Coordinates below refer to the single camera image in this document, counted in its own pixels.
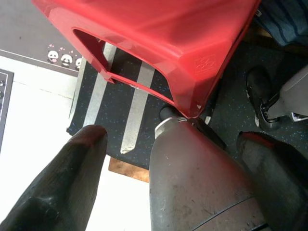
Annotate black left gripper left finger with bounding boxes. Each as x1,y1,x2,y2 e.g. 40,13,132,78
0,125,108,231

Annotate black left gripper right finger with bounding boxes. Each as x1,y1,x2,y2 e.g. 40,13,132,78
237,131,308,231

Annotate brown cardboard piece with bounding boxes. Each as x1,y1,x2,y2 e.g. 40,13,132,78
108,157,150,183

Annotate grey robot right leg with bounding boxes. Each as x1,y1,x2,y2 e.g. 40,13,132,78
246,64,308,131

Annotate grey robot leg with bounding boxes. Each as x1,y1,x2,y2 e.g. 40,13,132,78
149,106,268,231
246,64,308,131

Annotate grey robot left leg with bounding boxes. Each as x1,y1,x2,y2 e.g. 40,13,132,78
149,106,268,231

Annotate dark speckled floor mat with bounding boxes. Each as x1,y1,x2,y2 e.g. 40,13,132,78
66,42,308,172

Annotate grey tape strip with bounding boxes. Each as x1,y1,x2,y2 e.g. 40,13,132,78
83,43,118,128
119,61,156,154

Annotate black patterned floor mat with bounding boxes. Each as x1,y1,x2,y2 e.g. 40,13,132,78
0,69,14,154

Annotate grey panda print doormat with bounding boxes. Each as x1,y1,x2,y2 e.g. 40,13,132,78
0,0,83,78

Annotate blue striped cloth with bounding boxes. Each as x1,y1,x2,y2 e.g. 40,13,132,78
252,0,308,47

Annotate red plastic laundry basket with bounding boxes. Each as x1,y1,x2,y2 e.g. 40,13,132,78
31,0,263,119

